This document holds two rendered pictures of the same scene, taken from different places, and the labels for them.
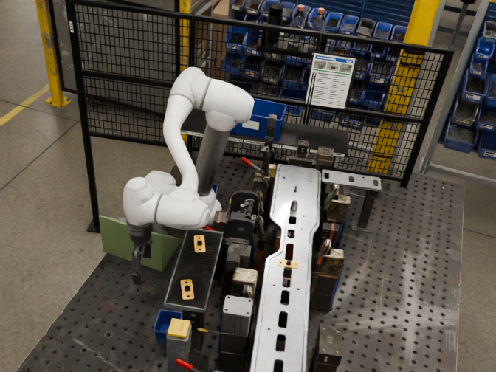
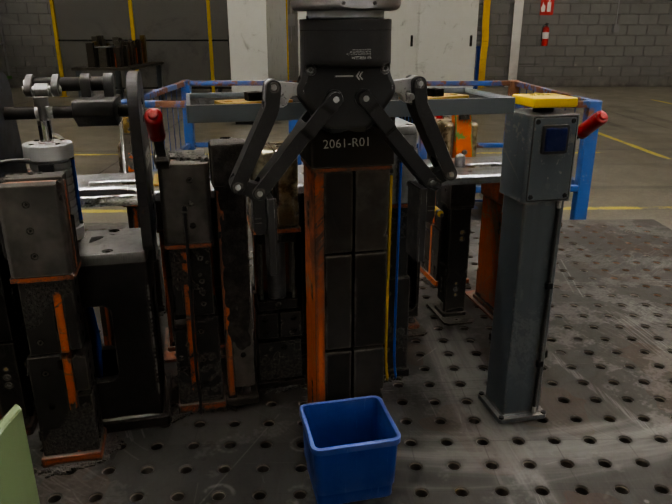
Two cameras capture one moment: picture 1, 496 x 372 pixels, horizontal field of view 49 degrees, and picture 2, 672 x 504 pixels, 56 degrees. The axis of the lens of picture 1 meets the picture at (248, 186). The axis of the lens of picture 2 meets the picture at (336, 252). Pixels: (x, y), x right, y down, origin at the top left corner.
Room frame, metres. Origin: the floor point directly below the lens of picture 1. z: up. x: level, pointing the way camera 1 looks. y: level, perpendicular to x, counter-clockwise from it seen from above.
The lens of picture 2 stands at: (1.52, 0.88, 1.24)
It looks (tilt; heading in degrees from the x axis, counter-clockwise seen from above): 19 degrees down; 254
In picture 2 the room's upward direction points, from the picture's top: straight up
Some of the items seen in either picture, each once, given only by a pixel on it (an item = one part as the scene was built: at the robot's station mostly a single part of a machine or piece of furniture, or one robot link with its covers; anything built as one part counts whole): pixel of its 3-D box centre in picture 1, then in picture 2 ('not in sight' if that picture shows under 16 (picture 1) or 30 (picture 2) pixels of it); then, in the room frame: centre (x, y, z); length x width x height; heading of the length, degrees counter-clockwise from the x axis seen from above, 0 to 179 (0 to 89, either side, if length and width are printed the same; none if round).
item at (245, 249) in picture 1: (236, 280); (191, 283); (1.49, 0.00, 0.89); 0.13 x 0.11 x 0.38; 87
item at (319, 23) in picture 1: (318, 28); not in sight; (2.62, -0.26, 1.53); 0.06 x 0.06 x 0.20
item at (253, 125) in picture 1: (254, 117); not in sight; (2.42, 0.01, 1.10); 0.30 x 0.17 x 0.13; 81
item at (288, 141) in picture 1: (263, 131); not in sight; (2.42, -0.05, 1.02); 0.90 x 0.22 x 0.03; 87
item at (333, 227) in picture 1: (325, 249); not in sight; (1.77, -0.38, 0.84); 0.11 x 0.08 x 0.29; 87
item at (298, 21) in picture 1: (298, 25); not in sight; (2.62, -0.16, 1.53); 0.06 x 0.06 x 0.20
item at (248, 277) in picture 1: (242, 307); (275, 266); (1.36, -0.03, 0.89); 0.13 x 0.11 x 0.38; 87
